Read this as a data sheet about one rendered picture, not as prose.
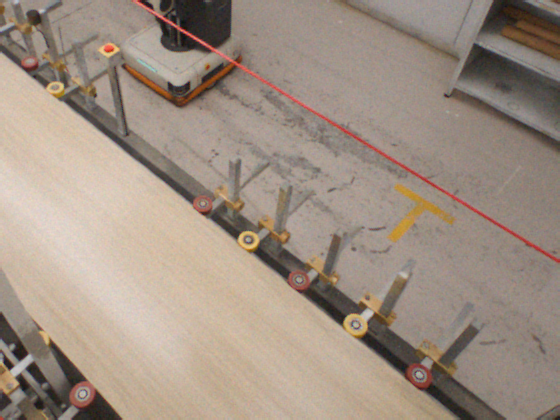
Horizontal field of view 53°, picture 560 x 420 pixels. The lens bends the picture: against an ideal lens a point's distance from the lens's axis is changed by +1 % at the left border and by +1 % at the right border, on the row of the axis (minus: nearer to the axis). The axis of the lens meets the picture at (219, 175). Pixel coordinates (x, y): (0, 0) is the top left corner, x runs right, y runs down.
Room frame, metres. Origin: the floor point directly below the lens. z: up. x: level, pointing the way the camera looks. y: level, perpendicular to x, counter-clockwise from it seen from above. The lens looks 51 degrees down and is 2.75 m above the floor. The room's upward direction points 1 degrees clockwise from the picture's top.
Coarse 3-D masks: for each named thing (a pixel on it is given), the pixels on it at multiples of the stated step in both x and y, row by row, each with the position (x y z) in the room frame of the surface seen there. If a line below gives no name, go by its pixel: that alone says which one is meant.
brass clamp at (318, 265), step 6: (318, 258) 1.13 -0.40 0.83; (306, 264) 1.11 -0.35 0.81; (312, 264) 1.10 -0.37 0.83; (318, 264) 1.10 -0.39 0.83; (318, 270) 1.07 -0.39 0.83; (318, 276) 1.07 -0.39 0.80; (324, 276) 1.05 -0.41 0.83; (330, 276) 1.05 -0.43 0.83; (336, 276) 1.05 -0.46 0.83; (324, 282) 1.05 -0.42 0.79; (330, 282) 1.03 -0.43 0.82; (336, 282) 1.04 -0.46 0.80
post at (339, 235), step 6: (336, 234) 1.06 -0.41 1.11; (342, 234) 1.06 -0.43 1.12; (336, 240) 1.06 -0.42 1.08; (342, 240) 1.05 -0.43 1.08; (330, 246) 1.07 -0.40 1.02; (336, 246) 1.05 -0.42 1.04; (342, 246) 1.07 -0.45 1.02; (330, 252) 1.06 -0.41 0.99; (336, 252) 1.05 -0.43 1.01; (330, 258) 1.06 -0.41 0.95; (336, 258) 1.05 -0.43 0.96; (324, 264) 1.07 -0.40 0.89; (330, 264) 1.05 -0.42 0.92; (324, 270) 1.06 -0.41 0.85; (330, 270) 1.05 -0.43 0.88; (318, 282) 1.07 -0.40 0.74; (324, 288) 1.05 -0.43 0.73
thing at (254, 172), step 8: (264, 160) 1.63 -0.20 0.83; (256, 168) 1.59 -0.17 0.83; (264, 168) 1.60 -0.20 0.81; (248, 176) 1.54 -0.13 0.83; (256, 176) 1.56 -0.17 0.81; (240, 184) 1.49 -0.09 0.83; (216, 200) 1.40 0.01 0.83; (224, 200) 1.41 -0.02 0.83; (216, 208) 1.37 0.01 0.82; (208, 216) 1.33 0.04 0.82
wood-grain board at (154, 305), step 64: (0, 64) 2.18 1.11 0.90; (0, 128) 1.74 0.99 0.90; (64, 128) 1.75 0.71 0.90; (0, 192) 1.38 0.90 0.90; (64, 192) 1.38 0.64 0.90; (128, 192) 1.39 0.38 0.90; (0, 256) 1.08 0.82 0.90; (64, 256) 1.08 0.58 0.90; (128, 256) 1.08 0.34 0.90; (192, 256) 1.09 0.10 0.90; (64, 320) 0.82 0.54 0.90; (128, 320) 0.83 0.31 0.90; (192, 320) 0.83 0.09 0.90; (256, 320) 0.83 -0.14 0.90; (320, 320) 0.84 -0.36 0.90; (128, 384) 0.61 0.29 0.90; (192, 384) 0.61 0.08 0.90; (256, 384) 0.61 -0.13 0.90; (320, 384) 0.62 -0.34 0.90; (384, 384) 0.62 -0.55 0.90
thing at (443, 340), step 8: (464, 304) 0.95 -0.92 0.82; (472, 304) 0.95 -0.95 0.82; (464, 312) 0.92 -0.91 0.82; (456, 320) 0.88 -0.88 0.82; (448, 328) 0.85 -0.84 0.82; (456, 328) 0.85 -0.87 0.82; (440, 336) 0.82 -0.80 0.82; (448, 336) 0.82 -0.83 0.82; (440, 344) 0.79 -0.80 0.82; (424, 360) 0.73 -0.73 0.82
